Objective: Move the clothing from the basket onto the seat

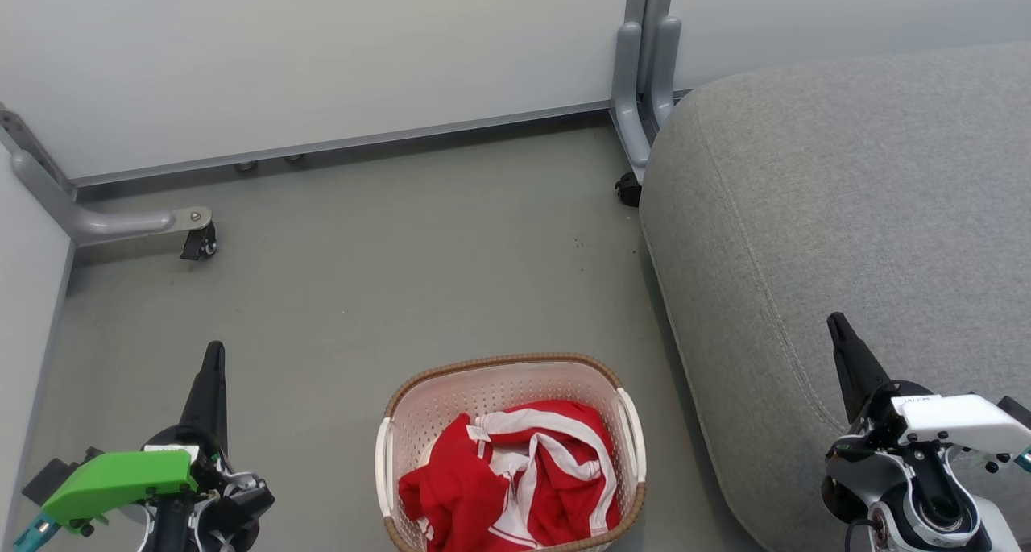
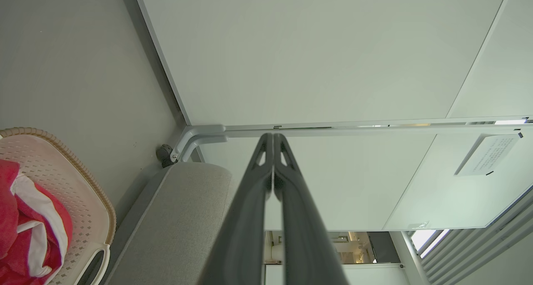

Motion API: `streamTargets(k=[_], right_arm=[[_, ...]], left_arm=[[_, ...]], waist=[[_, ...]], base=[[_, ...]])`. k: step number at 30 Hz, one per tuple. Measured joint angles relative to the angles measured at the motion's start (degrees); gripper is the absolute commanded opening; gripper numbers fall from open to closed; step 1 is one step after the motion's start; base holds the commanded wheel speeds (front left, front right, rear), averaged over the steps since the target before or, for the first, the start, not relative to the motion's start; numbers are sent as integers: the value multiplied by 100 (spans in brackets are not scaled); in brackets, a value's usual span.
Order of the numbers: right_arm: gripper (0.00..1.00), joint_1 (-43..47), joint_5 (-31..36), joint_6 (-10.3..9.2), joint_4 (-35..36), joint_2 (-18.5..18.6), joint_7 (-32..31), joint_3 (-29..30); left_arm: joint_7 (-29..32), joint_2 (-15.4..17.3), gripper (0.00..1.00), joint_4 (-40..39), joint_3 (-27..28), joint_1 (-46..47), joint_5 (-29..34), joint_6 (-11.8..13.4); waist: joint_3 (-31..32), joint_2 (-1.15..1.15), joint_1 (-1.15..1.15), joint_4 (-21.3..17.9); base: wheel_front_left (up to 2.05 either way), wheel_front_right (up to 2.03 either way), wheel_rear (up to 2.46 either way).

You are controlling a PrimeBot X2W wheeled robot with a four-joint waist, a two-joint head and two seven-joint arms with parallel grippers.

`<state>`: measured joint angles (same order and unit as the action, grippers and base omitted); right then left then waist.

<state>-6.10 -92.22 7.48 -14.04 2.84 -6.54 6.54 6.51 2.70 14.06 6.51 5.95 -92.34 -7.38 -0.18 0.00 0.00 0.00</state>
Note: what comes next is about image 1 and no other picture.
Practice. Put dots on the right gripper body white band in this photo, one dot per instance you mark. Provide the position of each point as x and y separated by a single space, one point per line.
958 419

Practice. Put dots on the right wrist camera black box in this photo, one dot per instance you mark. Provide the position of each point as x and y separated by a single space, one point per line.
1016 413

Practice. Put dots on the grey partition bottom rail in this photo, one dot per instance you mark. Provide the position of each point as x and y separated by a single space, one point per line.
338 145

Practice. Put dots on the cream perforated laundry basket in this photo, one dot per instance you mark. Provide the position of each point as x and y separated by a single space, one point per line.
499 383

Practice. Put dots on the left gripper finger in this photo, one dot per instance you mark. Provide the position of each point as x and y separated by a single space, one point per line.
208 399

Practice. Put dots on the black caster wheel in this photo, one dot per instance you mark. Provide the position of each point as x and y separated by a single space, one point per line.
628 189
200 244

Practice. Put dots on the grey partition post single leg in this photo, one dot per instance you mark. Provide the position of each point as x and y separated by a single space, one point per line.
105 223

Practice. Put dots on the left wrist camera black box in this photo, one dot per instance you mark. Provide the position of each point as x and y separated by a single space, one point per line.
50 475

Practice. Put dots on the small round levelling foot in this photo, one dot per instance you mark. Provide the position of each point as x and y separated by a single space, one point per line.
246 166

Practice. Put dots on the red and white garment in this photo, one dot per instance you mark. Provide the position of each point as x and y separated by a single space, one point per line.
459 487

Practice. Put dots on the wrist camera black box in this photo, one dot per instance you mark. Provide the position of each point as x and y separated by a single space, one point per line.
50 475
1016 413

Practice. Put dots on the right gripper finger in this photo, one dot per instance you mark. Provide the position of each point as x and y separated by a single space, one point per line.
854 367

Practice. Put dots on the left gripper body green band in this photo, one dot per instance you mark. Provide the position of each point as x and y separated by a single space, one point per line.
121 479

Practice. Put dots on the grey partition post double leg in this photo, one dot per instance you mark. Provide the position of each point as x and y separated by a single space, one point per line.
632 93

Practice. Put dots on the grey fabric sofa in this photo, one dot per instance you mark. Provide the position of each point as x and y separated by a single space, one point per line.
846 213

